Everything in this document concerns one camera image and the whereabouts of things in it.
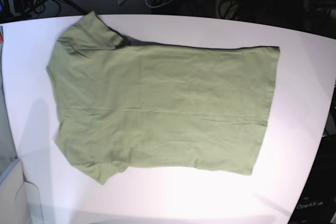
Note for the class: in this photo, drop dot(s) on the black OpenArm base box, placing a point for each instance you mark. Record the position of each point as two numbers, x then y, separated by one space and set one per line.
317 201

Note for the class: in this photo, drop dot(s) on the green T-shirt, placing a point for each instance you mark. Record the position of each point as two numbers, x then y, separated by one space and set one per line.
125 103

